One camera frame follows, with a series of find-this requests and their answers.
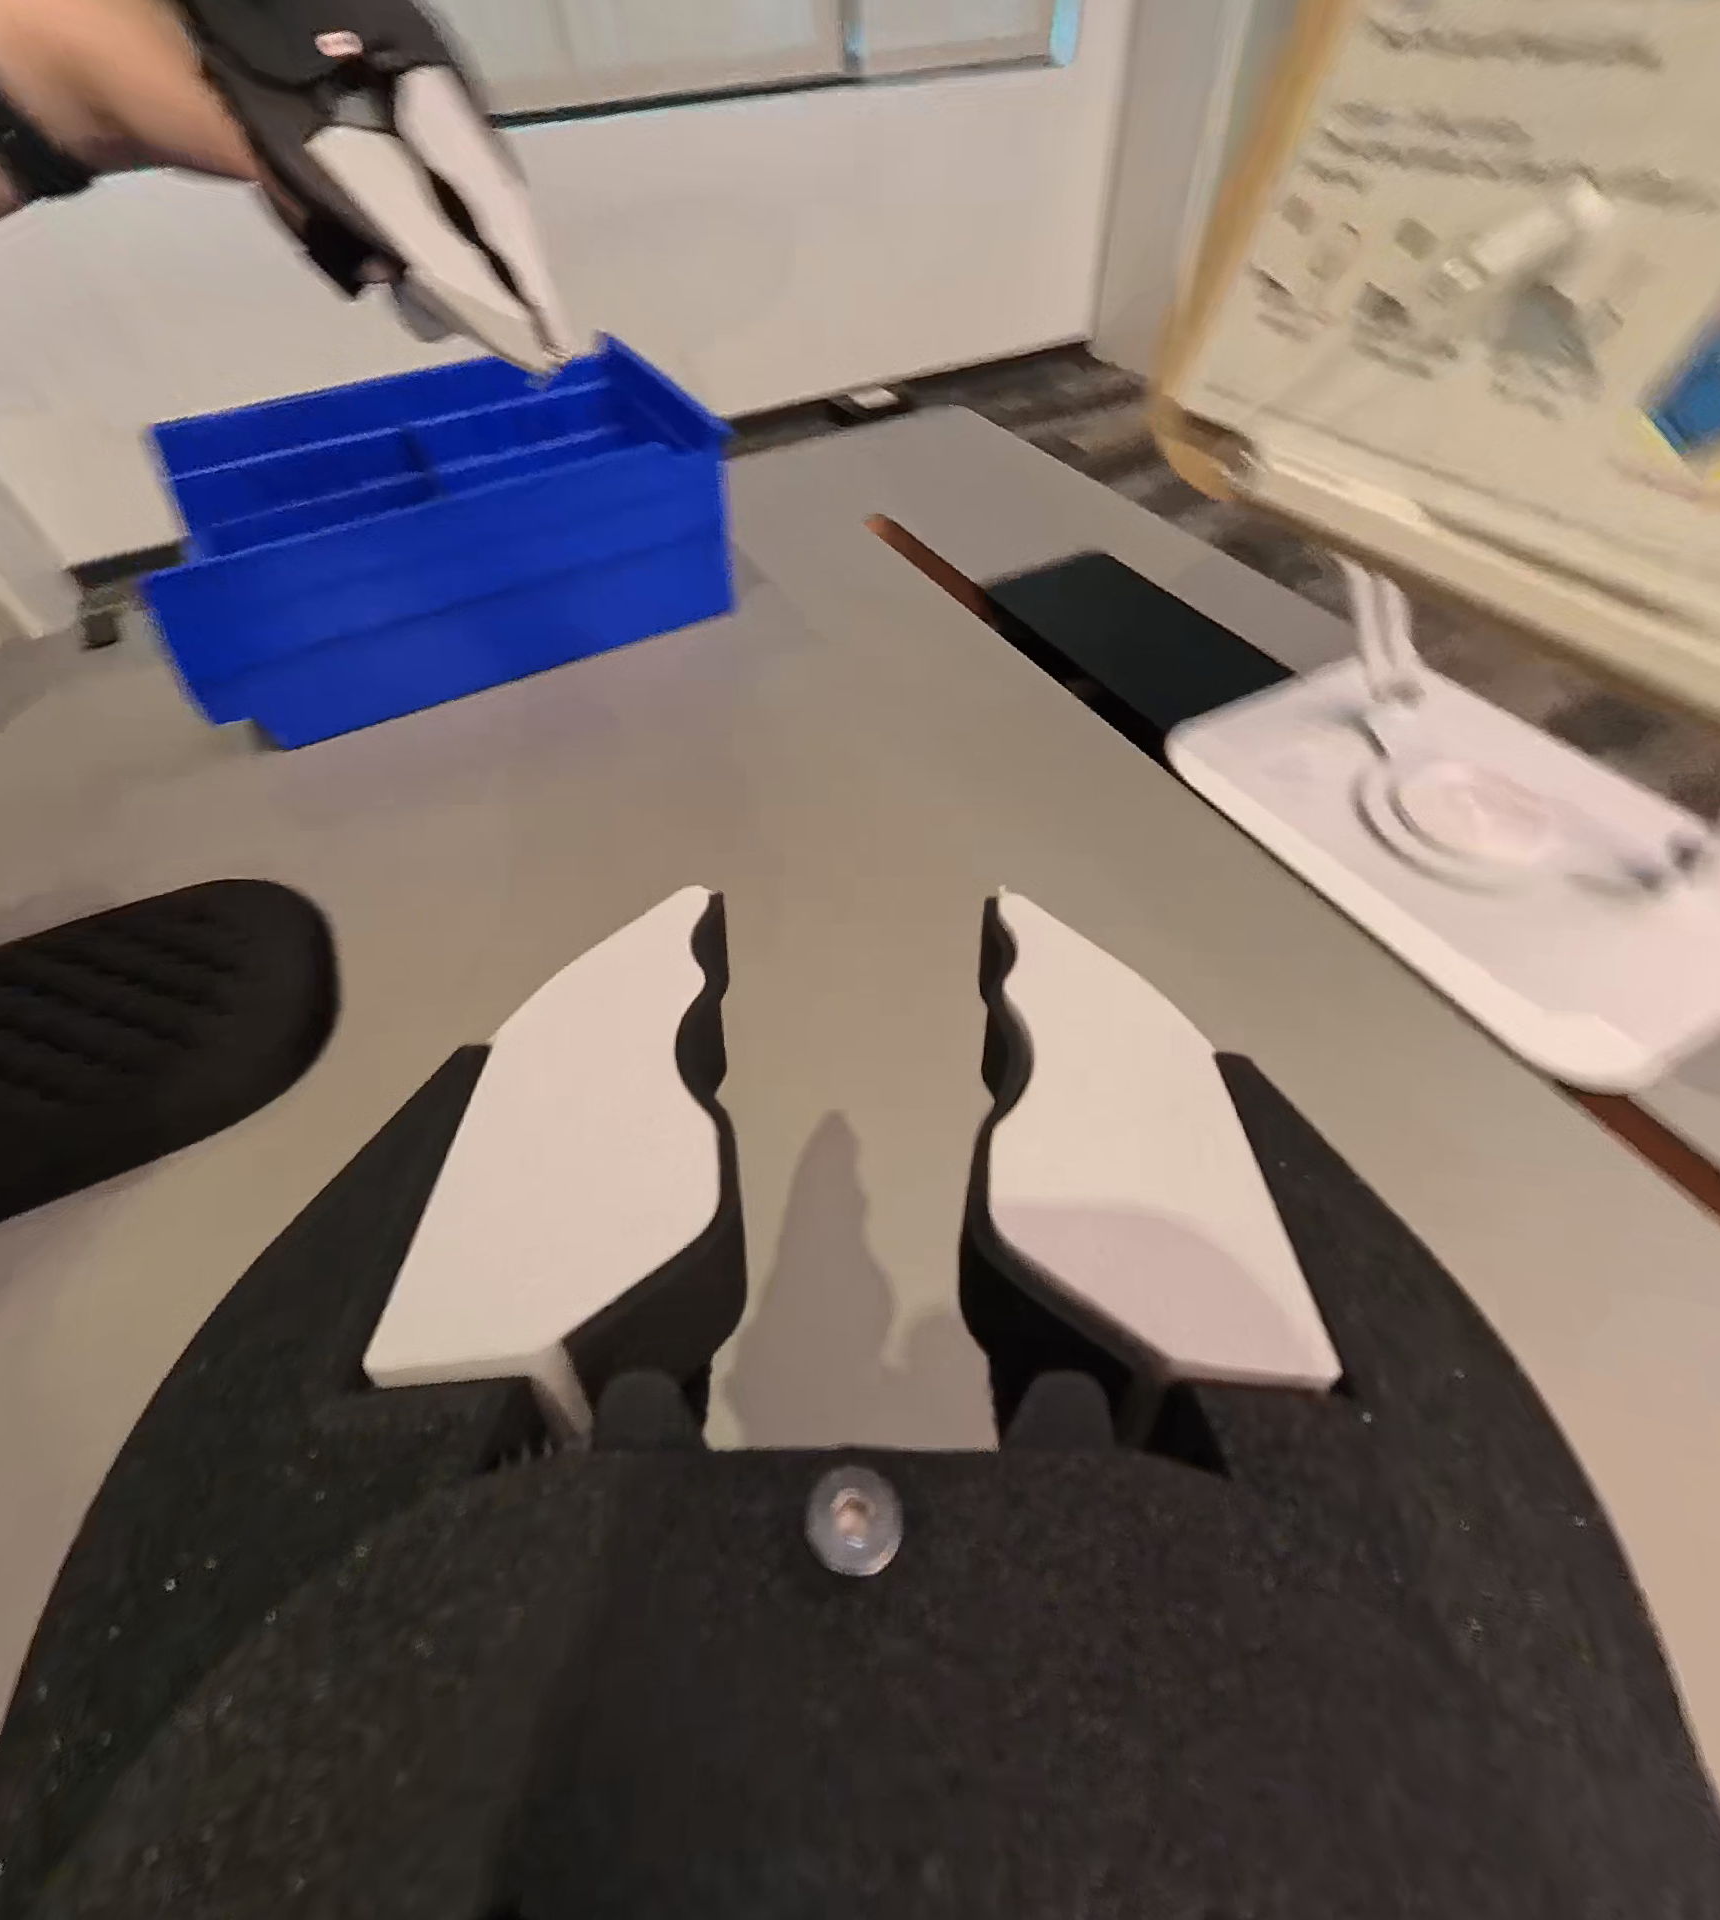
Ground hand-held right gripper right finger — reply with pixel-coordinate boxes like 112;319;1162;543
959;885;1347;1452

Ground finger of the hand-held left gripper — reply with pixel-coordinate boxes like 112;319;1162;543
308;125;533;370
399;65;579;374

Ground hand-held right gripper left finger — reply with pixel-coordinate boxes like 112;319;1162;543
361;885;751;1450

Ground blue plastic bin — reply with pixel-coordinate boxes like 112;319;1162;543
141;333;736;752

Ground person's left forearm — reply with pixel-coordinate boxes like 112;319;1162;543
0;0;271;280

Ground grey desk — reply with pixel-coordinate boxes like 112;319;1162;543
0;402;1720;1920

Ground white sign stand base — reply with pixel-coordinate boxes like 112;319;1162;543
1164;555;1720;1094

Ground black wrist rest pad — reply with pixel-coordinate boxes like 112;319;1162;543
0;876;341;1260

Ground instruction sign board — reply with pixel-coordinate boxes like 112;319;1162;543
1152;0;1720;768

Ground black wrist strap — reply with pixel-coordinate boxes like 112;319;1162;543
0;0;100;201

